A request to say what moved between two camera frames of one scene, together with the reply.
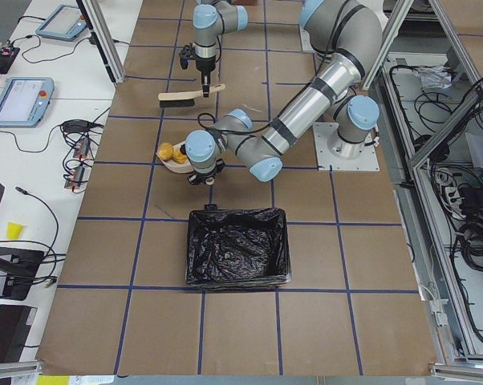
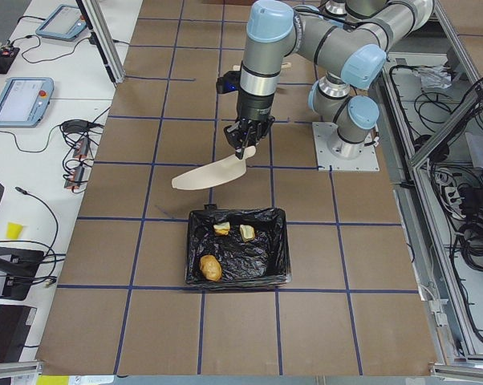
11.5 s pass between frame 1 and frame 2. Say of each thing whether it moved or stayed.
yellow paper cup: stayed
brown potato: moved
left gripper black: moved
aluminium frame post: stayed
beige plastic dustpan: moved
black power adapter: stayed
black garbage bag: stayed
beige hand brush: moved
